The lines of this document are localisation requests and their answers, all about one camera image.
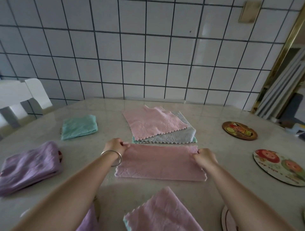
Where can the white wooden chair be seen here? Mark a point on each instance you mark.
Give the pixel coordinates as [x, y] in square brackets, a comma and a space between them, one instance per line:
[14, 92]

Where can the tan wall plate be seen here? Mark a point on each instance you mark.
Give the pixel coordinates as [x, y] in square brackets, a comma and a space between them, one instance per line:
[250, 12]

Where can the white leaning boards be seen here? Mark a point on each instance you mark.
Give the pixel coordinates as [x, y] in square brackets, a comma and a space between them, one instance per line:
[283, 88]

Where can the pink and green towel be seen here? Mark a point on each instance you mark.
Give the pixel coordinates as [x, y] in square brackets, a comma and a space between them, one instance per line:
[194, 141]
[152, 121]

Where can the red-bordered round placemat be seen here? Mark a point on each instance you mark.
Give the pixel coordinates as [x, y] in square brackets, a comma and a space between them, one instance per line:
[60, 155]

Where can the person's left hand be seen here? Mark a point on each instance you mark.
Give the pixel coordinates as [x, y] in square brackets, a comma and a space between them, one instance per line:
[115, 145]

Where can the dark blue panel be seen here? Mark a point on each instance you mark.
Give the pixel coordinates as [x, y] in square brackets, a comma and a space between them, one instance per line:
[292, 107]

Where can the person's right forearm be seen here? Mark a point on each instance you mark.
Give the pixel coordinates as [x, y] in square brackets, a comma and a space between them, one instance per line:
[243, 197]

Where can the gold metal door frame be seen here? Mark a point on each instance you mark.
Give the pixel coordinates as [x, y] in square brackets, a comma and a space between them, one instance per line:
[278, 62]

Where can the green cloth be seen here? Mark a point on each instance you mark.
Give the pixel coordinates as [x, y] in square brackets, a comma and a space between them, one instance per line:
[78, 126]

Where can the brown round placemat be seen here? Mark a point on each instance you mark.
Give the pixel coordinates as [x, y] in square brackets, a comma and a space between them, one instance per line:
[239, 131]

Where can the red-square round placemat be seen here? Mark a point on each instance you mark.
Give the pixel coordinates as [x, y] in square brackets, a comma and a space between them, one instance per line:
[227, 221]

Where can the person's right hand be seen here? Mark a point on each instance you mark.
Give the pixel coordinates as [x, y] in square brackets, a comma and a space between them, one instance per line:
[206, 158]

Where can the two-face round placemat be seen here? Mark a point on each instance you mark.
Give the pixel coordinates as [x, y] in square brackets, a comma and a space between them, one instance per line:
[278, 166]

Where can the person's left forearm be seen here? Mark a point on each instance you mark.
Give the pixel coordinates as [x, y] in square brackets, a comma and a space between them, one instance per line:
[71, 195]

